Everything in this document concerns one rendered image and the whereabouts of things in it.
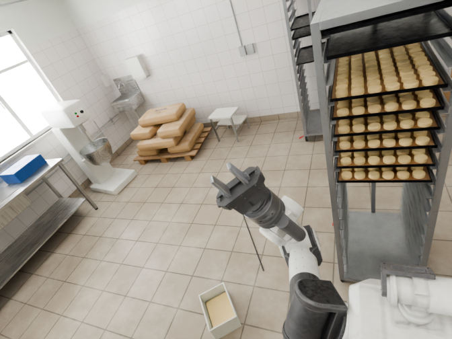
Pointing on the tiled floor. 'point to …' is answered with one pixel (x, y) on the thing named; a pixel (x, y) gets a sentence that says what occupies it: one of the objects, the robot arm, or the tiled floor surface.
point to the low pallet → (176, 153)
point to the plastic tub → (219, 311)
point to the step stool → (227, 114)
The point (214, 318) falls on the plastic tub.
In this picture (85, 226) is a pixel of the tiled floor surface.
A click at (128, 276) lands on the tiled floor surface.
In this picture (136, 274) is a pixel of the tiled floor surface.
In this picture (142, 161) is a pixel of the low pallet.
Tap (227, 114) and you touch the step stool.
